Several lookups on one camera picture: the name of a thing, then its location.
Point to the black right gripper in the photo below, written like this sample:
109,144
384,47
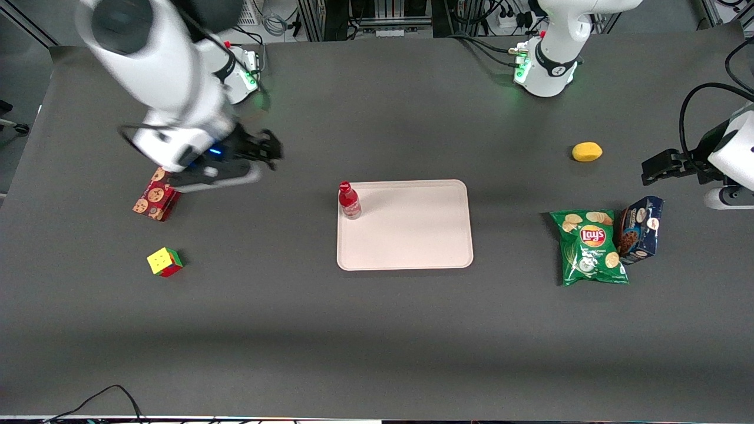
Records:
242,148

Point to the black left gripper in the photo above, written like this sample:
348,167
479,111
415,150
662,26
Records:
690,159

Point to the red coke bottle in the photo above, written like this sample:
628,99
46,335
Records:
349,203

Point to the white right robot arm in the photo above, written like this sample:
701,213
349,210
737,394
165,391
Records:
171,76

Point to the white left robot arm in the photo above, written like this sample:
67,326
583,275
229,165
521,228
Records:
554,53

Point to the pale pink plastic tray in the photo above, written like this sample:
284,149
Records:
412,229

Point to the blue cookie box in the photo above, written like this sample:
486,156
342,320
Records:
641,229

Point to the yellow lemon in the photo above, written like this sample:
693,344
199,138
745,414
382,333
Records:
587,152

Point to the green Lay's chips bag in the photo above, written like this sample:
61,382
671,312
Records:
591,248

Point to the red cookie box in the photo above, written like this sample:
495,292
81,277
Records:
154,200

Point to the white mesh basket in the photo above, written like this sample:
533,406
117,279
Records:
250,15

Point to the colourful puzzle cube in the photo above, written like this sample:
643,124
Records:
164,261

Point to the dark grey table mat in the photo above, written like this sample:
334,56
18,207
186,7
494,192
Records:
377,330

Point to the white power strip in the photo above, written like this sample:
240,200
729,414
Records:
506,20

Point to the black wheeled stand leg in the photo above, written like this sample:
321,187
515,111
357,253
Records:
15,125

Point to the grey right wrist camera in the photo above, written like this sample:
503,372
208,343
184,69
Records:
224,175

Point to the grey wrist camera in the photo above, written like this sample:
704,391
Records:
224,175
727,198

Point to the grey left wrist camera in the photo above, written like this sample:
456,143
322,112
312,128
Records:
727,198

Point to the aluminium frame rack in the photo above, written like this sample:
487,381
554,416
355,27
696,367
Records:
365,17

